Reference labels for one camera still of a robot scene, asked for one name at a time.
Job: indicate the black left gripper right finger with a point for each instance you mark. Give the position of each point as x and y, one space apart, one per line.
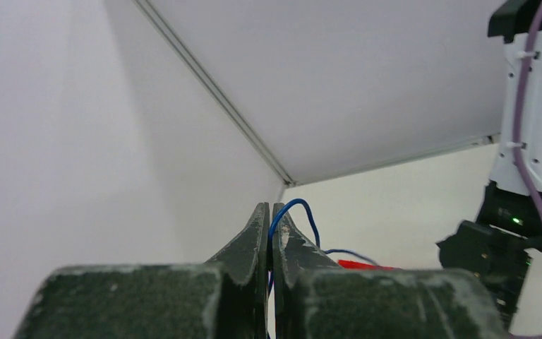
317 298

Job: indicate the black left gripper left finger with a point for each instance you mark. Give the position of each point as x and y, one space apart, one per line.
223 297

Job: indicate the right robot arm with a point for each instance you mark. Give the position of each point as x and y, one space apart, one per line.
495 246

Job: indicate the red plastic bin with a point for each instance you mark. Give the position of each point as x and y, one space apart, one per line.
356 265

